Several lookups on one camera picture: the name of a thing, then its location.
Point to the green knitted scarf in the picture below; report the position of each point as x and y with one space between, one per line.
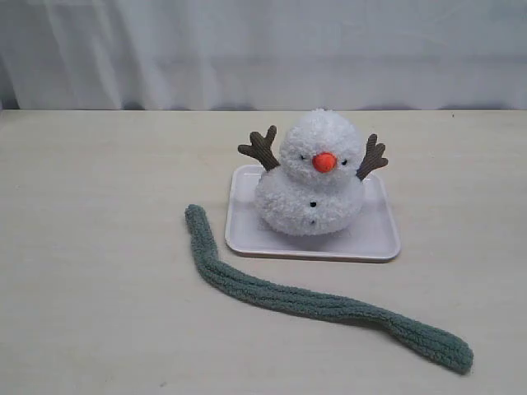
436 345

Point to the white plush snowman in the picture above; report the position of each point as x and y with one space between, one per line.
315 184

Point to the white rectangular tray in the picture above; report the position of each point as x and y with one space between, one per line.
372 238

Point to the white backdrop curtain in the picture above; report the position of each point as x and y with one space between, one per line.
266 55

